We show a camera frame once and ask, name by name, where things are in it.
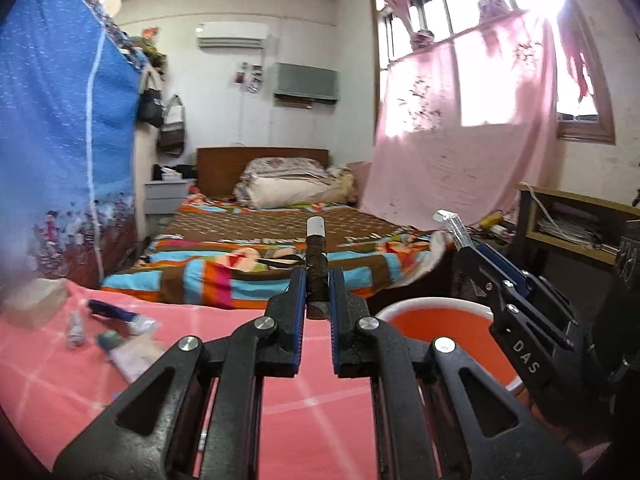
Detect grey knotted sock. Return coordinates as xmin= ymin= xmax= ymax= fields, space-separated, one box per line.
xmin=66 ymin=310 xmax=86 ymax=350

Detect black tube with white cap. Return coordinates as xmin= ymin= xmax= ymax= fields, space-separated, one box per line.
xmin=306 ymin=216 xmax=328 ymax=321

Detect wooden shelf desk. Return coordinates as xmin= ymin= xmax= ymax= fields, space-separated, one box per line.
xmin=515 ymin=182 xmax=640 ymax=266

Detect dark blue snack wrapper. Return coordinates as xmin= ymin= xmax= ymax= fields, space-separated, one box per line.
xmin=86 ymin=299 xmax=161 ymax=336

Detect window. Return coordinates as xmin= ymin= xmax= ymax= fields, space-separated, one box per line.
xmin=372 ymin=0 xmax=616 ymax=146

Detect clear plastic item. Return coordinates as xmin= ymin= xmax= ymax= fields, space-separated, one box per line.
xmin=434 ymin=210 xmax=473 ymax=251

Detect white air conditioner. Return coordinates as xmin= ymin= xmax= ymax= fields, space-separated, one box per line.
xmin=196 ymin=21 xmax=268 ymax=51

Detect black cloth bundle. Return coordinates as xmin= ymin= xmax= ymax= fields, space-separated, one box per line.
xmin=152 ymin=164 xmax=197 ymax=181

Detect folded quilt and pillow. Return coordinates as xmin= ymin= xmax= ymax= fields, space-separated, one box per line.
xmin=235 ymin=156 xmax=358 ymax=209

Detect stack of papers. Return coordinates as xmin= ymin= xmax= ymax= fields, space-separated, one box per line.
xmin=537 ymin=210 xmax=618 ymax=253

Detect pink floral curtain cloth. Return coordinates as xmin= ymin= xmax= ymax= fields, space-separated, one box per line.
xmin=360 ymin=7 xmax=561 ymax=233

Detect orange bucket with white rim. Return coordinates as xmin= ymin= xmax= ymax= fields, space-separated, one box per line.
xmin=374 ymin=297 xmax=531 ymax=396

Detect thick old book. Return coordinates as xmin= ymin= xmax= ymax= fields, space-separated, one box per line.
xmin=2 ymin=280 xmax=68 ymax=331

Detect pink checked cloth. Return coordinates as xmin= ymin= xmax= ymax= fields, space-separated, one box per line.
xmin=0 ymin=280 xmax=381 ymax=480

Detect pink pillow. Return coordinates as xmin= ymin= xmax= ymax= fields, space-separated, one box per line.
xmin=347 ymin=161 xmax=373 ymax=208

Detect dark hanging bag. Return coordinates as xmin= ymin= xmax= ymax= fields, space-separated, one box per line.
xmin=136 ymin=67 xmax=166 ymax=128

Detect torn pink curtain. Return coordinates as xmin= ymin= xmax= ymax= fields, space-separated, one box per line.
xmin=550 ymin=0 xmax=601 ymax=106

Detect blue printed wardrobe cover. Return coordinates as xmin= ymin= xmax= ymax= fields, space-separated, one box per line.
xmin=0 ymin=0 xmax=151 ymax=301

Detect wooden headboard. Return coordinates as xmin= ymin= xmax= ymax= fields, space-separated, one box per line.
xmin=196 ymin=147 xmax=331 ymax=198

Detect wall photos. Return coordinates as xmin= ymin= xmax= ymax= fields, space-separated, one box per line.
xmin=235 ymin=62 xmax=263 ymax=93

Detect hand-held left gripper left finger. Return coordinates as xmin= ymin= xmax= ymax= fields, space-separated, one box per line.
xmin=52 ymin=266 xmax=307 ymax=480

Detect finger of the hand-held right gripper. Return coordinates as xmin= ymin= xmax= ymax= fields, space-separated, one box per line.
xmin=475 ymin=244 xmax=586 ymax=351
xmin=457 ymin=246 xmax=571 ymax=401

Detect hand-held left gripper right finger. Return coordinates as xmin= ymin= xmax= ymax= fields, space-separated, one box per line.
xmin=328 ymin=266 xmax=583 ymax=480

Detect bed with colourful blanket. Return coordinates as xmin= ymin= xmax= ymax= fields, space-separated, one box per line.
xmin=100 ymin=195 xmax=453 ymax=311

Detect grey nightstand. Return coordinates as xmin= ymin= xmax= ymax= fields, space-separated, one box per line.
xmin=145 ymin=177 xmax=197 ymax=216

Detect artificial flowers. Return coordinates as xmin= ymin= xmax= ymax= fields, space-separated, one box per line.
xmin=132 ymin=26 xmax=168 ymax=68

